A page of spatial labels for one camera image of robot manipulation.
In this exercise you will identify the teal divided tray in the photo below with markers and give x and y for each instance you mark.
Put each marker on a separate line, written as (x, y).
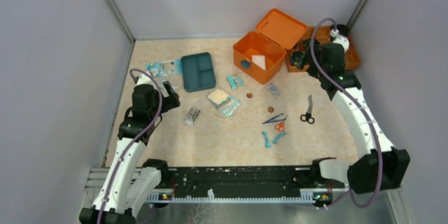
(198, 72)

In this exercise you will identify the teal clear packet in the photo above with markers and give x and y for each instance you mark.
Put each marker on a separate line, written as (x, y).
(229, 107)

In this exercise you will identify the black handled scissors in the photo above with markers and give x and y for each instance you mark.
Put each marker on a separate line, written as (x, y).
(307, 117)

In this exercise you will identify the teal small packet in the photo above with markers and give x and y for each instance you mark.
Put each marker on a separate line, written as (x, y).
(235, 81)

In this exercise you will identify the teal clip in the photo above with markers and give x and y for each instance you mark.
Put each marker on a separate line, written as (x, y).
(278, 137)
(266, 139)

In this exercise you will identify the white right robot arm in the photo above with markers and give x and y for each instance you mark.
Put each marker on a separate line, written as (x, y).
(379, 159)

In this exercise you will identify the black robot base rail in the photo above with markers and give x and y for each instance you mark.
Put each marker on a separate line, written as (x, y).
(242, 184)

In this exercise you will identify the orange small scissors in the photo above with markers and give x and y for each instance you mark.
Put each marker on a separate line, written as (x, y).
(280, 126)

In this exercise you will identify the small clear blue packet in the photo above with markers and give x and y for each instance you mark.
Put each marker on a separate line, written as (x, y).
(273, 89)

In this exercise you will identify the teal clip right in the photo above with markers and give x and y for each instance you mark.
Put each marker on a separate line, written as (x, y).
(278, 137)

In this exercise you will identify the blue white packet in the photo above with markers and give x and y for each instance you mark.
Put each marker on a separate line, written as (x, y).
(165, 68)

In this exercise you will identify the orange medicine box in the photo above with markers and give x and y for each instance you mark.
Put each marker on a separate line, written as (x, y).
(275, 35)

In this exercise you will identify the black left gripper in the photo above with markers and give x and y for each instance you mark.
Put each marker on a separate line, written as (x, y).
(169, 97)

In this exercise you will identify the white gauze pad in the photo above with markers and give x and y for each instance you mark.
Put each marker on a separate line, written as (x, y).
(259, 60)

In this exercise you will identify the teal clip left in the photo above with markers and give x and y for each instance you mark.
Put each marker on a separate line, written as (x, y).
(266, 139)

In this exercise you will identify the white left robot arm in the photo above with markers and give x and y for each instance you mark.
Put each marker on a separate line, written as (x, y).
(121, 197)

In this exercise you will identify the orange compartment tray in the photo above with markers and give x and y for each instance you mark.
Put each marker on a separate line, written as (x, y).
(352, 57)

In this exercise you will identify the small pill blister bag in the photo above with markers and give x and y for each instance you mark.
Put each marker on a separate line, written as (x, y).
(192, 116)

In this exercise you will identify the beige gauze packet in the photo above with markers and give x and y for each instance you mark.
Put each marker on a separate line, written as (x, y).
(218, 97)

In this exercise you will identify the blue tweezers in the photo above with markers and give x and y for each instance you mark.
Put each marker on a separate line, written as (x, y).
(276, 119)

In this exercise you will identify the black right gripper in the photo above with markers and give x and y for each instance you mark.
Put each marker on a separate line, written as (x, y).
(305, 56)

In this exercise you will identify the black tape roll left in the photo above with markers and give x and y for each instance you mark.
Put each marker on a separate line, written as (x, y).
(298, 59)

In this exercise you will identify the clear bag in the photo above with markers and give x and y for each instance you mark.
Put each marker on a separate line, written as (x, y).
(166, 87)

